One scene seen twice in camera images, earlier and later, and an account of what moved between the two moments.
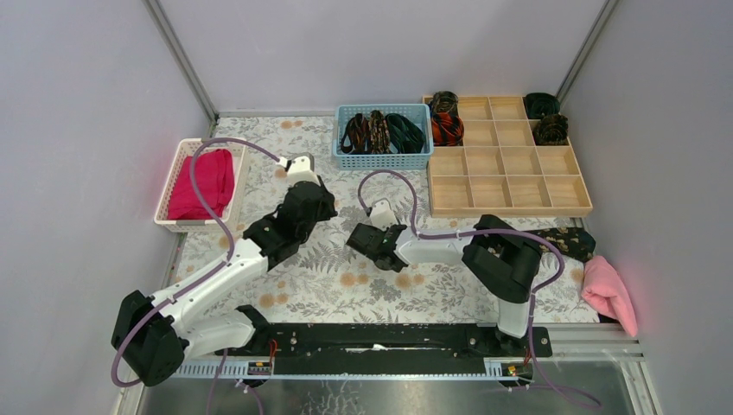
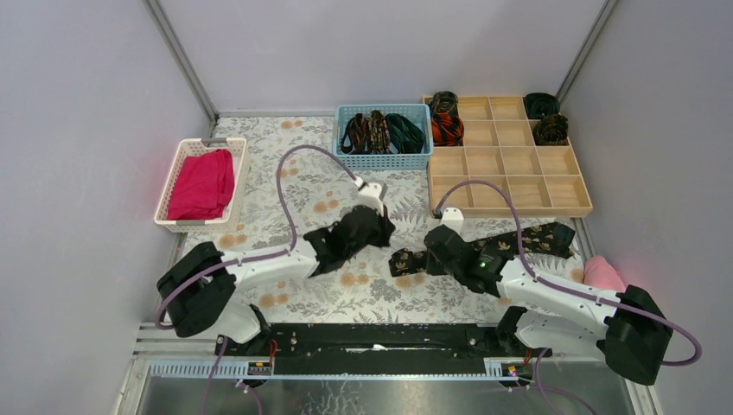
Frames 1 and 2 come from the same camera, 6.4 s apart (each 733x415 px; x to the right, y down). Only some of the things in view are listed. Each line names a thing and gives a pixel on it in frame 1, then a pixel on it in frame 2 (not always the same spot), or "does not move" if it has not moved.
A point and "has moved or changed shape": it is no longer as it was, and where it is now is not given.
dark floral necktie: x=575 y=242 has moved or changed shape
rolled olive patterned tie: x=552 y=130 does not move
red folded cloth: x=214 y=174 does not move
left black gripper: x=312 y=194 to x=370 y=223
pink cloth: x=604 y=285 does not move
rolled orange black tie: x=447 y=129 does not move
